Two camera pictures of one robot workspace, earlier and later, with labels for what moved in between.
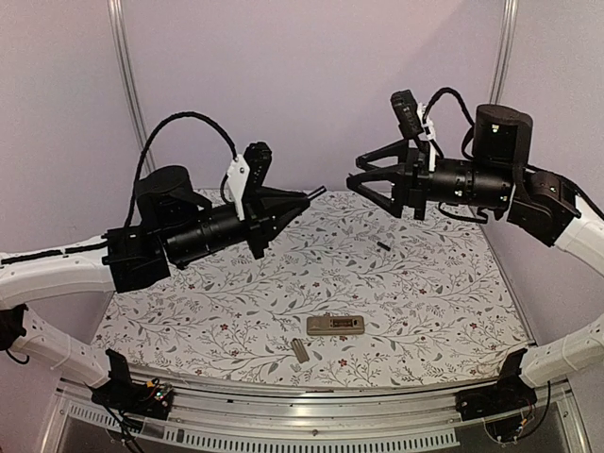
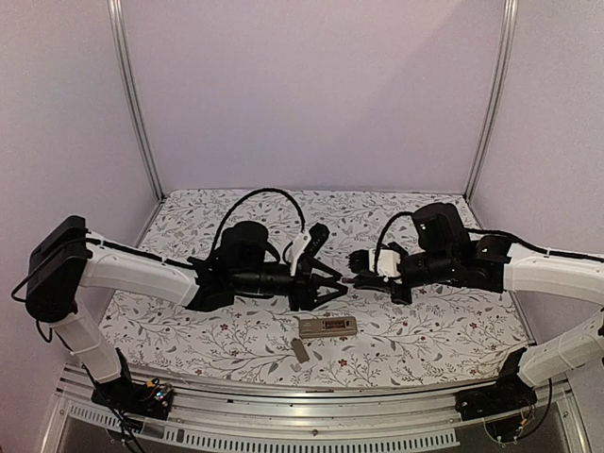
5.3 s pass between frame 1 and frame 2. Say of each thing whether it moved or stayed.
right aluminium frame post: stayed
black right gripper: moved
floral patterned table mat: stayed
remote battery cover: stayed
